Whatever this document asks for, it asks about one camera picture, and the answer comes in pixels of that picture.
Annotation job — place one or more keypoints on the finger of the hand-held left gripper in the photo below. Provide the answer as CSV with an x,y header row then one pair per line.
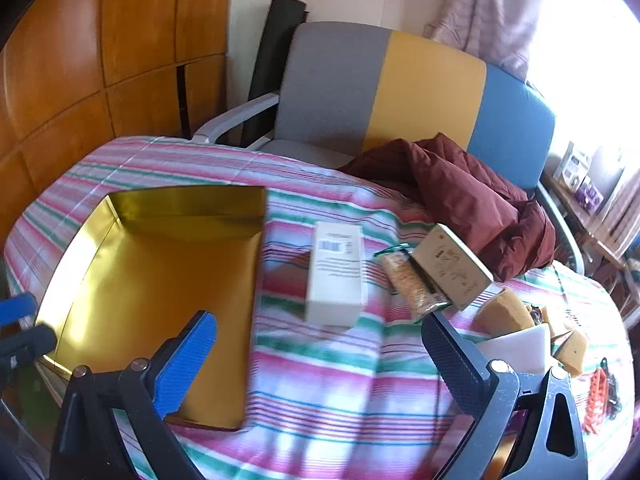
x,y
27,342
15,308

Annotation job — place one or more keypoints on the wooden wardrobe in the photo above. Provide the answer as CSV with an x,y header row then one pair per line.
x,y
100,35

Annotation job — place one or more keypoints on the green-edged cracker packet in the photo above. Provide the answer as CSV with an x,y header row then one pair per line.
x,y
407,280

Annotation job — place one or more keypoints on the white foam block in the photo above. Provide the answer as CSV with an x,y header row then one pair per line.
x,y
520,347

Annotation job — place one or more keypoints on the maroon jacket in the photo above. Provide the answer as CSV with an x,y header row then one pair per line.
x,y
450,185

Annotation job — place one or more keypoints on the cream printed carton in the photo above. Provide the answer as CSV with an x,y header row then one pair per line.
x,y
450,265

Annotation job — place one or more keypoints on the white carton with barcode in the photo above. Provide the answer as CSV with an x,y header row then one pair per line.
x,y
332,280

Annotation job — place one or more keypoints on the black rolled mat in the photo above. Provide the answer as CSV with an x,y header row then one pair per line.
x,y
275,50

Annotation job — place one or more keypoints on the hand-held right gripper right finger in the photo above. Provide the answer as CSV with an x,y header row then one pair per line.
x,y
450,360

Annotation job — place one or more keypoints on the gold metal tin tray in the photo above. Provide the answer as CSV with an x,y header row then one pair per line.
x,y
150,270

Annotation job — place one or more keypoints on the grey yellow blue armchair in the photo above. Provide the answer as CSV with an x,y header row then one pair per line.
x,y
340,85

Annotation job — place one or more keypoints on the orange red packet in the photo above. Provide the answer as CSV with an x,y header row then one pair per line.
x,y
595,400

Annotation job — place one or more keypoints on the striped pink green cloth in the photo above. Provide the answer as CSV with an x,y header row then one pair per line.
x,y
325,385

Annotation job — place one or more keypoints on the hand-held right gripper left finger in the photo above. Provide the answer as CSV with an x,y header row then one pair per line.
x,y
185,360

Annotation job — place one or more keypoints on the white small box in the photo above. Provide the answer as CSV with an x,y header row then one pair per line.
x,y
575,162

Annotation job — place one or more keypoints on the purple small box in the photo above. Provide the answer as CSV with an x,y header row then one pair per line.
x,y
589,194

